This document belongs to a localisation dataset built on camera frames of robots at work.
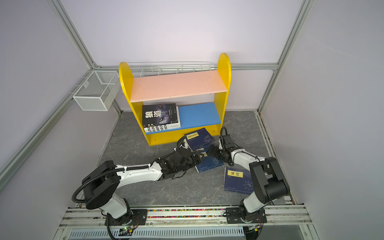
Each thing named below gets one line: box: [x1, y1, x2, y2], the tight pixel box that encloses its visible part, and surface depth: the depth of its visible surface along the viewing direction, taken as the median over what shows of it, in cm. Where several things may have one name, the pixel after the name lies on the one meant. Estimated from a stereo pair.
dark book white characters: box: [142, 103, 179, 127], surface depth 91 cm
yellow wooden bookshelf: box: [194, 53, 232, 136], surface depth 85 cm
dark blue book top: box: [184, 128, 215, 151], surface depth 104 cm
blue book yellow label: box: [224, 167, 254, 195], surface depth 87 cm
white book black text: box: [143, 119, 181, 133], surface depth 91 cm
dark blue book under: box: [195, 156, 224, 173], surface depth 89 cm
